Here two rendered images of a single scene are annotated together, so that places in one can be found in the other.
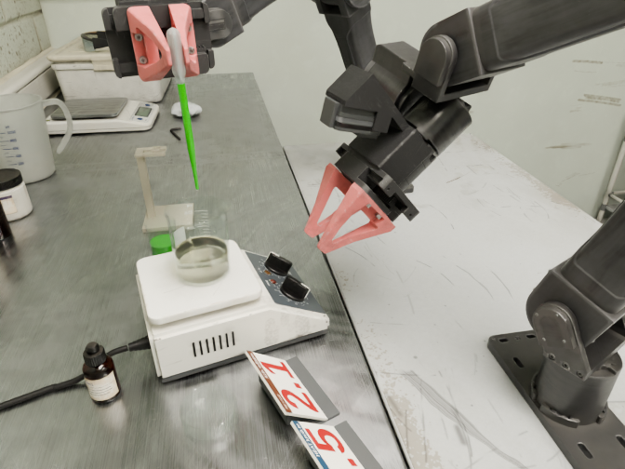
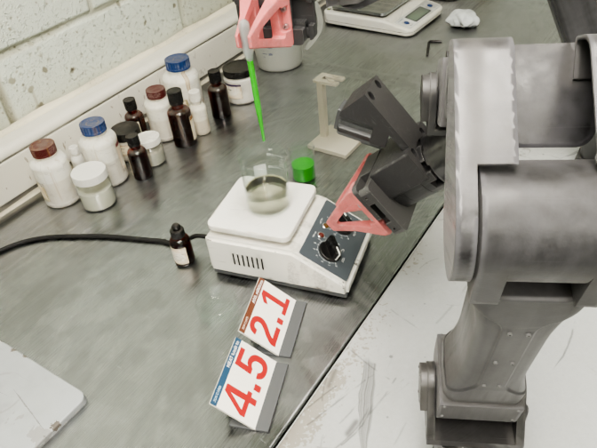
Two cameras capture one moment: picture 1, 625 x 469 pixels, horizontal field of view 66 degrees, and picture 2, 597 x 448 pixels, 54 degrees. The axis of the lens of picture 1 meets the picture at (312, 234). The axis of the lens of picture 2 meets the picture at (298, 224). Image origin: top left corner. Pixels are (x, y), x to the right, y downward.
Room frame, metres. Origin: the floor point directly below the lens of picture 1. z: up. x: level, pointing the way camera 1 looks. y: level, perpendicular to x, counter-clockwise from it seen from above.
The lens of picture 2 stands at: (0.04, -0.38, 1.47)
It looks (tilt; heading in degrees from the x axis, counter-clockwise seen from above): 39 degrees down; 48
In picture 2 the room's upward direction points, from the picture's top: 7 degrees counter-clockwise
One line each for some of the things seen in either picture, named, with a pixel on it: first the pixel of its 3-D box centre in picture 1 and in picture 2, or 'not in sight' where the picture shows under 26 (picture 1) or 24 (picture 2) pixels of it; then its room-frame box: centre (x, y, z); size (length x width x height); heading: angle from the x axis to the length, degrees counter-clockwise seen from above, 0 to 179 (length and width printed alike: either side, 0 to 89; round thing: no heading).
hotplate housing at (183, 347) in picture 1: (223, 301); (283, 234); (0.45, 0.11, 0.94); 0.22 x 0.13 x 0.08; 114
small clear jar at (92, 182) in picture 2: not in sight; (94, 187); (0.35, 0.45, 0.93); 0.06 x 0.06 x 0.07
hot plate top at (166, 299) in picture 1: (197, 276); (263, 206); (0.44, 0.13, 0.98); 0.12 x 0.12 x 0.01; 24
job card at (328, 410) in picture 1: (291, 381); (274, 316); (0.34, 0.02, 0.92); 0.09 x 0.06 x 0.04; 30
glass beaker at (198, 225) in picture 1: (203, 242); (267, 182); (0.45, 0.12, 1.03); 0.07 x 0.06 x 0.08; 103
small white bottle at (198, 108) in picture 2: not in sight; (198, 111); (0.60, 0.49, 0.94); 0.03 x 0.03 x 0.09
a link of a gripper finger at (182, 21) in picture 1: (162, 47); (254, 26); (0.48, 0.14, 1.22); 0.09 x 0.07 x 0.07; 24
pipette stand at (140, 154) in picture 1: (164, 184); (336, 111); (0.73, 0.25, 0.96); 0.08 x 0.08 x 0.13; 10
